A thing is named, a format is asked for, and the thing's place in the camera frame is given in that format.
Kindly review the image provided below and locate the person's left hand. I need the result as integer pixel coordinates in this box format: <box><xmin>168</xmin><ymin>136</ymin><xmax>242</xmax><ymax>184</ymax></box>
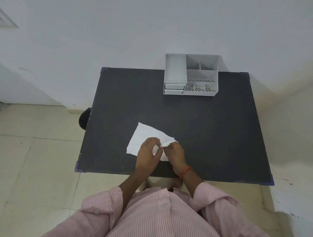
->
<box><xmin>136</xmin><ymin>137</ymin><xmax>164</xmax><ymax>175</ymax></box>

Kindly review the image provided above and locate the person's right hand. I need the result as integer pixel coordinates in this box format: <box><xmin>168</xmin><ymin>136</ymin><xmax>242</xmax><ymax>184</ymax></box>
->
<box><xmin>162</xmin><ymin>142</ymin><xmax>187</xmax><ymax>175</ymax></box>

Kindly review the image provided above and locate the white paper sheet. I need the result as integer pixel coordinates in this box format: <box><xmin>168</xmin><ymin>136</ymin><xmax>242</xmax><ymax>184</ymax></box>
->
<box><xmin>126</xmin><ymin>122</ymin><xmax>178</xmax><ymax>162</ymax></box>

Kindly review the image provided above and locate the person's right forearm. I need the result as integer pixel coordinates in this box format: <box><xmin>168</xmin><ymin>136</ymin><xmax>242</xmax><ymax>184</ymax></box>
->
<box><xmin>177</xmin><ymin>168</ymin><xmax>205</xmax><ymax>199</ymax></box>

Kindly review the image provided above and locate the person's left forearm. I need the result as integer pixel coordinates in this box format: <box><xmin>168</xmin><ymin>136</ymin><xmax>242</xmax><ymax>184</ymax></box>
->
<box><xmin>119</xmin><ymin>169</ymin><xmax>153</xmax><ymax>216</ymax></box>

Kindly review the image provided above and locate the red thread wrist band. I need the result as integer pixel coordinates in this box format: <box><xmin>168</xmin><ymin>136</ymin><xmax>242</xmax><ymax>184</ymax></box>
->
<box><xmin>179</xmin><ymin>166</ymin><xmax>193</xmax><ymax>181</ymax></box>

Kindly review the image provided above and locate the pink striped shirt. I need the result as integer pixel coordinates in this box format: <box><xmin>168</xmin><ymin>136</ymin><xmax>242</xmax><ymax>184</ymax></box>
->
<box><xmin>43</xmin><ymin>181</ymin><xmax>269</xmax><ymax>237</ymax></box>

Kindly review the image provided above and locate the white plastic desk organizer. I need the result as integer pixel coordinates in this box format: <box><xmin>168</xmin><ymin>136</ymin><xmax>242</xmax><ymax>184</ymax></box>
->
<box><xmin>163</xmin><ymin>53</ymin><xmax>221</xmax><ymax>97</ymax></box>

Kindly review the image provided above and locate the black round stool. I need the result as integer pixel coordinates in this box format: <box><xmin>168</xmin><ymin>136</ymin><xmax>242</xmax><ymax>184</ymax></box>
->
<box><xmin>78</xmin><ymin>108</ymin><xmax>92</xmax><ymax>130</ymax></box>

